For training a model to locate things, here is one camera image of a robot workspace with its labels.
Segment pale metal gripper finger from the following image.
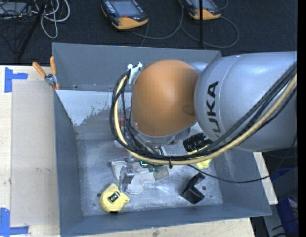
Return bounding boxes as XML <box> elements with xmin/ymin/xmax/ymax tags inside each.
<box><xmin>119</xmin><ymin>166</ymin><xmax>128</xmax><ymax>193</ymax></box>
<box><xmin>127</xmin><ymin>165</ymin><xmax>136</xmax><ymax>184</ymax></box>

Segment yellow tape measure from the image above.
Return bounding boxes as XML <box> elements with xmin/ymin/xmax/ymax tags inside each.
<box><xmin>99</xmin><ymin>183</ymin><xmax>131</xmax><ymax>214</ymax></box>

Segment grey metal bin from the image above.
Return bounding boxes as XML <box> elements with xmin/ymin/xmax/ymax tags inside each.
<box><xmin>51</xmin><ymin>42</ymin><xmax>273</xmax><ymax>237</ymax></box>

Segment yellow-green soft toy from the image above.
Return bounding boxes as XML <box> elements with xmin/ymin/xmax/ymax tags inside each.
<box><xmin>188</xmin><ymin>151</ymin><xmax>213</xmax><ymax>170</ymax></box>

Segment pale wood flat board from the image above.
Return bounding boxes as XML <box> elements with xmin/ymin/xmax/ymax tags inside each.
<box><xmin>10</xmin><ymin>79</ymin><xmax>61</xmax><ymax>228</ymax></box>

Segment black cylinder on white bracket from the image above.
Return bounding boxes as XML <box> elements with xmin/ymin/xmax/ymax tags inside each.
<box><xmin>183</xmin><ymin>132</ymin><xmax>213</xmax><ymax>153</ymax></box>

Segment black angled bracket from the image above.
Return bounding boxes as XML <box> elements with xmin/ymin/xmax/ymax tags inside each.
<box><xmin>180</xmin><ymin>172</ymin><xmax>206</xmax><ymax>205</ymax></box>

